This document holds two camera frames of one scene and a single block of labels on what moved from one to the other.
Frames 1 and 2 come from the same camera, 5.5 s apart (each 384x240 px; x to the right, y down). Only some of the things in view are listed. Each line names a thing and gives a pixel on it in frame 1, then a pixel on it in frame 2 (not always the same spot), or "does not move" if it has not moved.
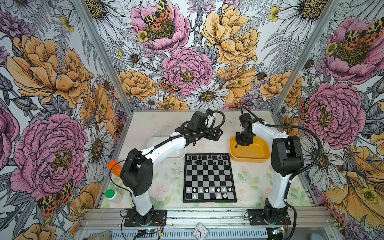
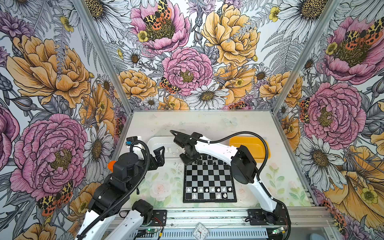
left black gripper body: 209,135 to 153,165
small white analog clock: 200,232 does not move
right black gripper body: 246,138 to 188,157
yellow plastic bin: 258,152 does not move
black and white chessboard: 208,178 does not move
